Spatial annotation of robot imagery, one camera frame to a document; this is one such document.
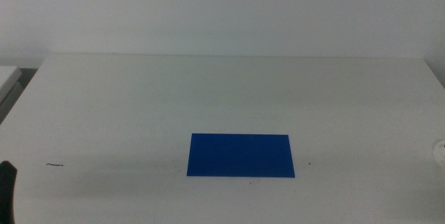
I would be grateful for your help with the white toy shoe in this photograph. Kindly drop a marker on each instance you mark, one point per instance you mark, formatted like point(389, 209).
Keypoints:
point(441, 152)

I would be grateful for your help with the blue rectangular mat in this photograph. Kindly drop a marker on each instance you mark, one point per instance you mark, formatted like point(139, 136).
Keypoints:
point(240, 154)

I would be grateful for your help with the small dark thread scrap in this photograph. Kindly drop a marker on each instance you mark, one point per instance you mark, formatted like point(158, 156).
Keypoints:
point(55, 164)

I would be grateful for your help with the white side table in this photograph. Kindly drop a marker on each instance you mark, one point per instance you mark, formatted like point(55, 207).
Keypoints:
point(7, 81)

